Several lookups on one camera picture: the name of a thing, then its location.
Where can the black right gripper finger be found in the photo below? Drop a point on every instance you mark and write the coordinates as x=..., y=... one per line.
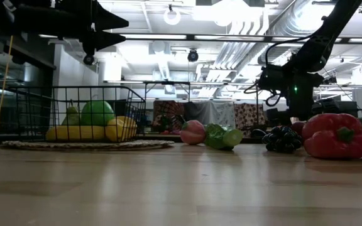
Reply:
x=278, y=116
x=319, y=106

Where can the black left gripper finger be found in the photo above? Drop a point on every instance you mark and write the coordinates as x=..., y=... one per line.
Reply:
x=108, y=20
x=100, y=39

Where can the dark purple grape bunch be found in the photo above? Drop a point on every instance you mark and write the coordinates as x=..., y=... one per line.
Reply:
x=283, y=139

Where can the red bell pepper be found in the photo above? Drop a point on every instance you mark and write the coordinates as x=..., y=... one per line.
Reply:
x=332, y=138

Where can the long green leafy vegetable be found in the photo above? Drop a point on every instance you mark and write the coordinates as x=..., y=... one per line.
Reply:
x=222, y=138

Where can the green apple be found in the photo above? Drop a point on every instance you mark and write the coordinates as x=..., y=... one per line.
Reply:
x=97, y=113

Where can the green pear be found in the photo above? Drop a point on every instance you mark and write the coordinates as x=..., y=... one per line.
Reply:
x=71, y=117

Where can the pink peach with green leaf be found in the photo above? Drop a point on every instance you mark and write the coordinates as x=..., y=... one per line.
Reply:
x=193, y=133

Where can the yellow banana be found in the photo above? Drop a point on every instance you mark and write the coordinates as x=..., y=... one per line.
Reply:
x=74, y=133

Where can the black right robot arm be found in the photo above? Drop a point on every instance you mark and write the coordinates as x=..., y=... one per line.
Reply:
x=328, y=34

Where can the black ceiling spotlight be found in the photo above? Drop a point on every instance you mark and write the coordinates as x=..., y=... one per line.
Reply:
x=89, y=60
x=330, y=80
x=193, y=56

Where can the black computer monitor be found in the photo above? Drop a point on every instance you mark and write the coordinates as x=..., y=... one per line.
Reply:
x=346, y=108

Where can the floral patterned cloth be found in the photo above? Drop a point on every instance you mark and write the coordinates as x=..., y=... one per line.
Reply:
x=247, y=116

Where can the white cloth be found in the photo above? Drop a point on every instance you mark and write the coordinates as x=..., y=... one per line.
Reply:
x=223, y=114

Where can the grey cloth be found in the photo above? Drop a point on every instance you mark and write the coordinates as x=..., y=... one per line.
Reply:
x=200, y=111

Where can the black metal rack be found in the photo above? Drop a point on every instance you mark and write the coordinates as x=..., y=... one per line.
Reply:
x=168, y=83

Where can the dark red mandala cloth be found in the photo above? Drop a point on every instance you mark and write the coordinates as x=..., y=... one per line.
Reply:
x=165, y=106

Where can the round woven placemat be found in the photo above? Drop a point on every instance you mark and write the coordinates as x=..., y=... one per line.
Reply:
x=90, y=145

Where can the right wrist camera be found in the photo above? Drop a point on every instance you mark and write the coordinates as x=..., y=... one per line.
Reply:
x=272, y=78

